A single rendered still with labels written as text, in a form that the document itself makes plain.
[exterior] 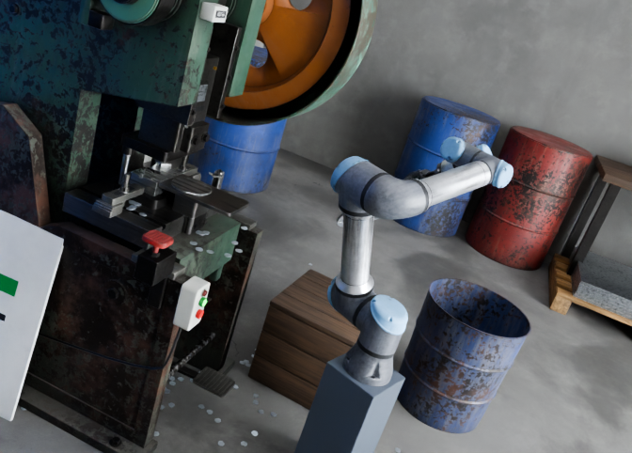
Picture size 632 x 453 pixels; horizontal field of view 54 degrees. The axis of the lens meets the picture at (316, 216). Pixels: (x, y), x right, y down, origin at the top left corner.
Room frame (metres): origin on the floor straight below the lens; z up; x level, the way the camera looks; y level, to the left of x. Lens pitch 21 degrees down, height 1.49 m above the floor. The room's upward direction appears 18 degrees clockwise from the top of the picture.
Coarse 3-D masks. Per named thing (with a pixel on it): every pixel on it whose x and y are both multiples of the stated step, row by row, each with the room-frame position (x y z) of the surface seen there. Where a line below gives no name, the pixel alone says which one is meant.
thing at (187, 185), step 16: (176, 176) 1.82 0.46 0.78; (176, 192) 1.71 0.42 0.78; (192, 192) 1.72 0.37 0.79; (208, 192) 1.76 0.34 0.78; (224, 192) 1.81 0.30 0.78; (176, 208) 1.72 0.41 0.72; (192, 208) 1.71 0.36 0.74; (208, 208) 1.68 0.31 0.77; (224, 208) 1.69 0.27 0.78; (240, 208) 1.73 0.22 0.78; (192, 224) 1.72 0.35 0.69
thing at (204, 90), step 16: (208, 64) 1.79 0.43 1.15; (208, 80) 1.81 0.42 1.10; (208, 96) 1.84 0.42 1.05; (144, 112) 1.74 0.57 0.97; (144, 128) 1.73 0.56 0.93; (160, 128) 1.72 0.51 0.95; (176, 128) 1.71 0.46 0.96; (192, 128) 1.73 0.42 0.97; (208, 128) 1.82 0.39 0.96; (160, 144) 1.72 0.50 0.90; (176, 144) 1.71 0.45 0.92; (192, 144) 1.74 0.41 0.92
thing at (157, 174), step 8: (144, 168) 1.80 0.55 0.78; (152, 168) 1.82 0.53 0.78; (160, 168) 1.84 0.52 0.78; (168, 168) 1.86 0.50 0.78; (136, 176) 1.73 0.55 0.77; (144, 176) 1.74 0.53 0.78; (152, 176) 1.76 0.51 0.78; (160, 176) 1.78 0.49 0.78; (168, 176) 1.80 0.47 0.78; (144, 184) 1.73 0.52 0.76; (152, 184) 1.72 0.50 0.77; (144, 192) 1.72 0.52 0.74; (152, 192) 1.72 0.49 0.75; (160, 192) 1.75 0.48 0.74
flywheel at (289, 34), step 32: (288, 0) 2.14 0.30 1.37; (320, 0) 2.10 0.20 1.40; (352, 0) 2.05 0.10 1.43; (288, 32) 2.12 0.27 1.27; (320, 32) 2.09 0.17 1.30; (352, 32) 2.10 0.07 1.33; (288, 64) 2.11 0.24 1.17; (320, 64) 2.05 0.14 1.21; (256, 96) 2.09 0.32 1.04; (288, 96) 2.07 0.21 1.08
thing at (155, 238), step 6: (144, 234) 1.41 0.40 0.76; (150, 234) 1.42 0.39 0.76; (156, 234) 1.43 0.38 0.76; (162, 234) 1.44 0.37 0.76; (144, 240) 1.40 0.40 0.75; (150, 240) 1.40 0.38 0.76; (156, 240) 1.40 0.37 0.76; (162, 240) 1.41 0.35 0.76; (168, 240) 1.43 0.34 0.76; (156, 246) 1.39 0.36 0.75; (162, 246) 1.39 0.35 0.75; (156, 252) 1.42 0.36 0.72
